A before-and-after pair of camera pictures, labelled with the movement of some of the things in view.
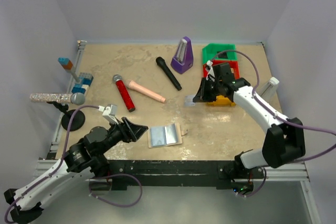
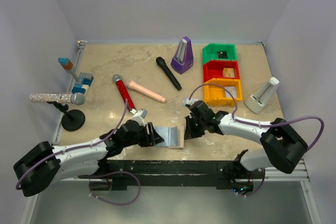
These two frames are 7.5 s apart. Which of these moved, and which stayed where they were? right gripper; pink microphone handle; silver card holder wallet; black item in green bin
Moved: right gripper
Stayed: silver card holder wallet; black item in green bin; pink microphone handle
